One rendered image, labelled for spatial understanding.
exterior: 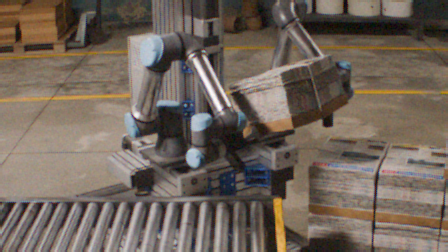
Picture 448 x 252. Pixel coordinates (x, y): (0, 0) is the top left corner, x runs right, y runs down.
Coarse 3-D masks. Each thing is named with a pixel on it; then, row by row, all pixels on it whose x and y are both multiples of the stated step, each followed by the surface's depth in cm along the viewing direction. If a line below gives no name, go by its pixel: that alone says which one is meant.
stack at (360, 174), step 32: (320, 160) 322; (352, 160) 322; (384, 160) 322; (416, 160) 322; (320, 192) 321; (352, 192) 317; (384, 192) 313; (416, 192) 309; (320, 224) 327; (352, 224) 322; (384, 224) 318
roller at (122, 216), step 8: (120, 208) 285; (128, 208) 287; (120, 216) 278; (128, 216) 283; (120, 224) 273; (112, 232) 266; (120, 232) 268; (112, 240) 260; (120, 240) 265; (112, 248) 255
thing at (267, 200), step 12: (0, 204) 288; (12, 204) 288; (24, 204) 289; (72, 204) 289; (84, 204) 290; (132, 204) 291; (168, 204) 291; (180, 204) 291; (216, 204) 292; (264, 204) 293; (36, 216) 291; (180, 216) 293; (264, 216) 295
